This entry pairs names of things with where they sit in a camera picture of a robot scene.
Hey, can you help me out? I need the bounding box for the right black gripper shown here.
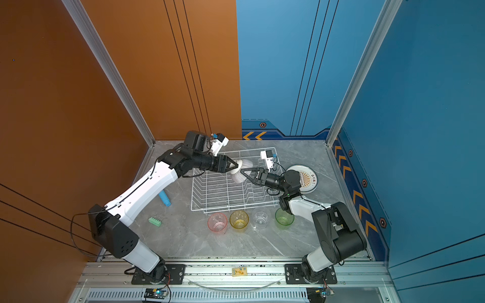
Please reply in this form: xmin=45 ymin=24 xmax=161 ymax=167
xmin=242 ymin=170 xmax=289 ymax=195

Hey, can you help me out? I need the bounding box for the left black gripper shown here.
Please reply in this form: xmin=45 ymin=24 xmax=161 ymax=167
xmin=192 ymin=155 xmax=239 ymax=173

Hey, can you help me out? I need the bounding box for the ribbed white bowl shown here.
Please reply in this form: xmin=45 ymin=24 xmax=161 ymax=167
xmin=230 ymin=159 xmax=253 ymax=184

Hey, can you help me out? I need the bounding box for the clear glass cup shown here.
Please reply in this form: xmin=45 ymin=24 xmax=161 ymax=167
xmin=253 ymin=210 xmax=270 ymax=229

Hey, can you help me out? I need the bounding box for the yellow glass cup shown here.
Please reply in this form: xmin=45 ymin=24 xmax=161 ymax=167
xmin=229 ymin=210 xmax=250 ymax=232

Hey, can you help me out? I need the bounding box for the green glass cup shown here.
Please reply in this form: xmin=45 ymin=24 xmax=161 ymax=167
xmin=275 ymin=208 xmax=295 ymax=230

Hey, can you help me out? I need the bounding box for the pink glass cup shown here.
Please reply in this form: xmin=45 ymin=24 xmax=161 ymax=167
xmin=207 ymin=212 xmax=228 ymax=235

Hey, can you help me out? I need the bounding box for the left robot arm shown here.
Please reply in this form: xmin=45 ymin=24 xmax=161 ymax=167
xmin=87 ymin=131 xmax=243 ymax=282

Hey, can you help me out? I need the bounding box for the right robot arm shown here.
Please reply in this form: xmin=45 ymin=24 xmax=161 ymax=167
xmin=241 ymin=167 xmax=368 ymax=283

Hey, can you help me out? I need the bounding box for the blue cylindrical tool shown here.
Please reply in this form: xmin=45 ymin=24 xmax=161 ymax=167
xmin=159 ymin=191 xmax=171 ymax=207

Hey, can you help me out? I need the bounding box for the green terminal block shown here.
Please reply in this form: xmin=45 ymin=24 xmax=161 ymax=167
xmin=149 ymin=217 xmax=162 ymax=227

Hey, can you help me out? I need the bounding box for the yellow sticker tag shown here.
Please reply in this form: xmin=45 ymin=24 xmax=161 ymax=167
xmin=231 ymin=266 xmax=248 ymax=277

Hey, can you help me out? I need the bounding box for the right circuit board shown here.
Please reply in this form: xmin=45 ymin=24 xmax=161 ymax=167
xmin=306 ymin=288 xmax=335 ymax=303

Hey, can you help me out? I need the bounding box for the left green circuit board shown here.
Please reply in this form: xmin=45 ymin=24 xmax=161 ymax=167
xmin=143 ymin=288 xmax=171 ymax=302

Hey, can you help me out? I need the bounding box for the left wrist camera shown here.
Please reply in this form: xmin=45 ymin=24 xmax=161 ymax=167
xmin=209 ymin=133 xmax=229 ymax=156

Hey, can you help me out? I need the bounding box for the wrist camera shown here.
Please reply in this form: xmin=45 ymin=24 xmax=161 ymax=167
xmin=260 ymin=150 xmax=276 ymax=170
xmin=209 ymin=133 xmax=229 ymax=156

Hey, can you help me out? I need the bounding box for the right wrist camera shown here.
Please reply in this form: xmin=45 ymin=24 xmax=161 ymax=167
xmin=260 ymin=150 xmax=276 ymax=170

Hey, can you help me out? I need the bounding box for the white wire dish rack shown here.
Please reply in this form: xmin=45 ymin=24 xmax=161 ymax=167
xmin=191 ymin=169 xmax=279 ymax=213

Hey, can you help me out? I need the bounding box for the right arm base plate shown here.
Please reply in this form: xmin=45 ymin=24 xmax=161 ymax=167
xmin=284 ymin=263 xmax=338 ymax=285

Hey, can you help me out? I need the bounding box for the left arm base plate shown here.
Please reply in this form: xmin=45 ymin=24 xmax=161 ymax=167
xmin=131 ymin=263 xmax=186 ymax=286

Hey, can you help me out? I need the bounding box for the left aluminium corner post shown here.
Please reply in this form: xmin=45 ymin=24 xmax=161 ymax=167
xmin=62 ymin=0 xmax=156 ymax=148

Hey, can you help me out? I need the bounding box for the aluminium corner post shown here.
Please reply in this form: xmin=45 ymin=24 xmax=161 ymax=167
xmin=326 ymin=0 xmax=402 ymax=147
xmin=62 ymin=0 xmax=156 ymax=148

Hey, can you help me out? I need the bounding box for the right aluminium corner post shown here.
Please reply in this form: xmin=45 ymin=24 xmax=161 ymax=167
xmin=326 ymin=0 xmax=402 ymax=147

